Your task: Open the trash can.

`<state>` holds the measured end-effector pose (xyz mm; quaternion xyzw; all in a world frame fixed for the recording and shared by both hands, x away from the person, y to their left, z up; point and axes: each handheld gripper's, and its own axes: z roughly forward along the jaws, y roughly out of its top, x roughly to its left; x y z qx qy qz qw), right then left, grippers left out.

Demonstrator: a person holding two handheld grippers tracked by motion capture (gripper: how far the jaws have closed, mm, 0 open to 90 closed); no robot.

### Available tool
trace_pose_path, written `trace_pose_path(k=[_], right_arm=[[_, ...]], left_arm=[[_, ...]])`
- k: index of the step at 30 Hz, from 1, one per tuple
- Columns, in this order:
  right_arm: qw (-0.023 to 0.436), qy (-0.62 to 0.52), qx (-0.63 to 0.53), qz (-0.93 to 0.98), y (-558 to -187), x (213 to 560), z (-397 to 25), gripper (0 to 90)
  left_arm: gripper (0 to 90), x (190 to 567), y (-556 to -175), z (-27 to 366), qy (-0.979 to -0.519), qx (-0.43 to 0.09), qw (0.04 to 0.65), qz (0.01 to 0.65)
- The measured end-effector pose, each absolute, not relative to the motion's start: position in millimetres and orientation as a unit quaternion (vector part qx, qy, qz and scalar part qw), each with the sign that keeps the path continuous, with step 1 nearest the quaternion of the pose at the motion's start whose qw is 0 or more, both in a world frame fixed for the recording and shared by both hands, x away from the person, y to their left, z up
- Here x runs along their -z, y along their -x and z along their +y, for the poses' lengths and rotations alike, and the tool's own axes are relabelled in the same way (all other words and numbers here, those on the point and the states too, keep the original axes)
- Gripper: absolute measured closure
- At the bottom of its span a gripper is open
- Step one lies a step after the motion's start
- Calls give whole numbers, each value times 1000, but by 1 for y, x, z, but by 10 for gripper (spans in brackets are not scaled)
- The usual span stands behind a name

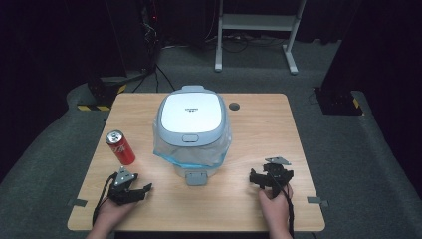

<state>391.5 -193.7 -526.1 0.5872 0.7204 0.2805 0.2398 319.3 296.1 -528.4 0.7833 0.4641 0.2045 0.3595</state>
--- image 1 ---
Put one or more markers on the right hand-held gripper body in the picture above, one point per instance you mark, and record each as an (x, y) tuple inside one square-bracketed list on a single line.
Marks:
[(277, 174)]

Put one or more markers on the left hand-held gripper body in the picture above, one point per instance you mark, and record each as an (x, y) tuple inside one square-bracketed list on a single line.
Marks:
[(122, 189)]

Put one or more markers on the person's left hand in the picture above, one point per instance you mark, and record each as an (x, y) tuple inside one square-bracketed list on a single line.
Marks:
[(114, 212)]

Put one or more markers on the person's right hand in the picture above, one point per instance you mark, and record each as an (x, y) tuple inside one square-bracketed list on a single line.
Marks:
[(274, 209)]

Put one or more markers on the red soda can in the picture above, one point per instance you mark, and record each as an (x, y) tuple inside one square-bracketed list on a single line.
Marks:
[(121, 149)]

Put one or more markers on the clear blue plastic trash bag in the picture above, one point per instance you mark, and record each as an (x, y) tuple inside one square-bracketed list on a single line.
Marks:
[(202, 156)]

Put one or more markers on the white grey pedal trash can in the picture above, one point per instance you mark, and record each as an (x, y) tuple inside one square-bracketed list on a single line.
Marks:
[(192, 113)]

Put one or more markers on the black stand with striped base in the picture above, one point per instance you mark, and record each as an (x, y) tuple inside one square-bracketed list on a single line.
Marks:
[(99, 93), (338, 101)]

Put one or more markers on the grey metal table bracket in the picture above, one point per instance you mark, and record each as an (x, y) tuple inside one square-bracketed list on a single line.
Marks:
[(316, 200), (78, 202)]

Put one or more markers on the white metal stand frame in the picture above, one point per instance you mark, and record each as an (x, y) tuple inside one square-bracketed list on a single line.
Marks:
[(255, 22)]

